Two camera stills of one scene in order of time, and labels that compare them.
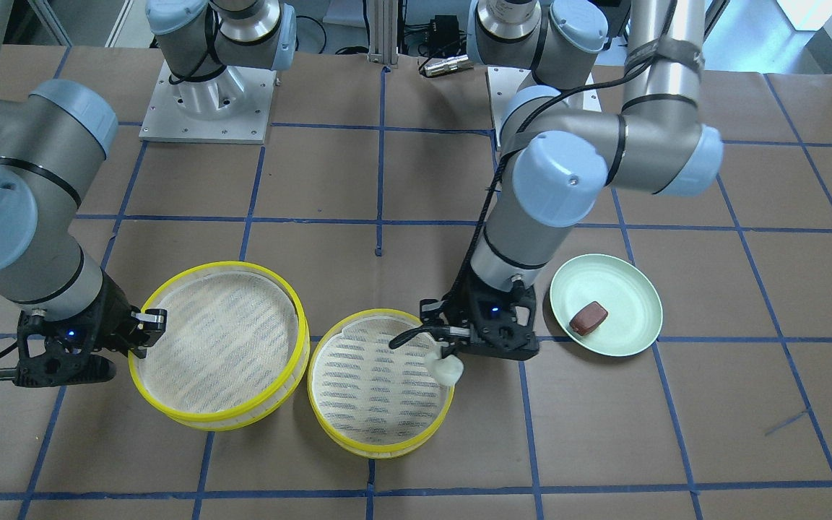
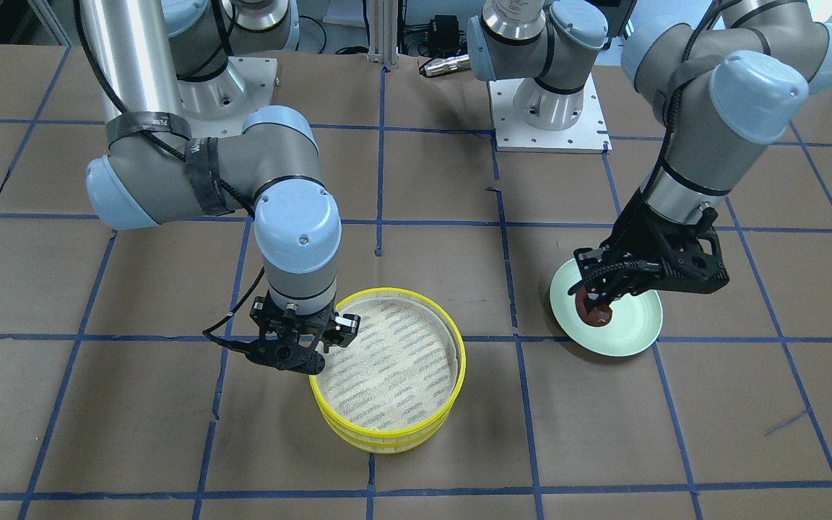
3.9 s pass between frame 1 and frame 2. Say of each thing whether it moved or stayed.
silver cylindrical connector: stayed
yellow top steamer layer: moved
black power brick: stayed
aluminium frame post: stayed
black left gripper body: moved
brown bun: moved
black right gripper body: moved
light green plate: stayed
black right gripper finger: moved
